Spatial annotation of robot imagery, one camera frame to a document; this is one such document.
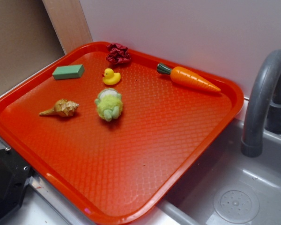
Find grey curved toy faucet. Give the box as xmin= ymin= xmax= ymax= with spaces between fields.
xmin=241 ymin=49 xmax=281 ymax=158

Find orange plastic toy carrot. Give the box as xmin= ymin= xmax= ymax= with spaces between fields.
xmin=156 ymin=63 xmax=221 ymax=93

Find yellow rubber duck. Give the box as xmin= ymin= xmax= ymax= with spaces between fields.
xmin=103 ymin=68 xmax=121 ymax=85

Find green plush frog toy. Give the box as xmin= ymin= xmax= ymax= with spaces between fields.
xmin=94 ymin=88 xmax=123 ymax=122

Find tan spiral seashell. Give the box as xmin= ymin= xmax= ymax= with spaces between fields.
xmin=39 ymin=99 xmax=79 ymax=117

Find light wooden board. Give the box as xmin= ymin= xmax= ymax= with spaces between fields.
xmin=43 ymin=0 xmax=93 ymax=54

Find green rectangular block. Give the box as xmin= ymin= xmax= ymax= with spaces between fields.
xmin=52 ymin=64 xmax=85 ymax=80

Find red plastic serving tray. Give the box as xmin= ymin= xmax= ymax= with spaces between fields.
xmin=0 ymin=42 xmax=244 ymax=225

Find grey plastic toy sink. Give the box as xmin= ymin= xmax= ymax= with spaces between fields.
xmin=152 ymin=117 xmax=281 ymax=225

